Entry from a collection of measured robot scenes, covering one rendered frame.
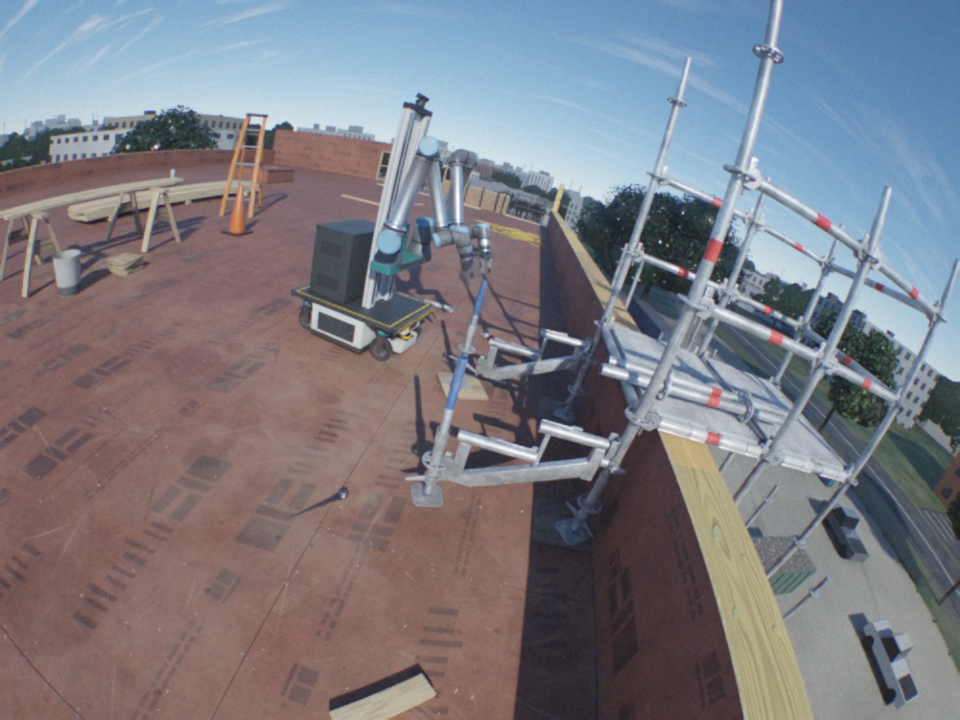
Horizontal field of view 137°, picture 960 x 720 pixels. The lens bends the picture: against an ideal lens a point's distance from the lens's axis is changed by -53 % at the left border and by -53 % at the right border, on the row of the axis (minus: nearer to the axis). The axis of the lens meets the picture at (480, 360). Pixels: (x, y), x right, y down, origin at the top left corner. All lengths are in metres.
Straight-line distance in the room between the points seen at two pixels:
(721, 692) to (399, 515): 1.44
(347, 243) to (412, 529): 1.88
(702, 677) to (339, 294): 2.85
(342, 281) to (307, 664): 2.33
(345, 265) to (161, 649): 2.44
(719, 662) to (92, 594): 1.98
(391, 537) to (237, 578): 0.67
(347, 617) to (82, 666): 1.03
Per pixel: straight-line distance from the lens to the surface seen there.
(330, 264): 2.93
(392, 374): 2.79
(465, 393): 2.73
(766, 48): 1.69
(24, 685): 1.84
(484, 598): 1.69
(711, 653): 1.16
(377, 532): 1.78
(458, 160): 2.92
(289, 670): 1.49
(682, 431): 1.71
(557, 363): 2.67
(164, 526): 1.87
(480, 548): 1.83
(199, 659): 1.56
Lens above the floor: 1.42
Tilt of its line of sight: 26 degrees down
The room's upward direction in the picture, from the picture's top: 16 degrees clockwise
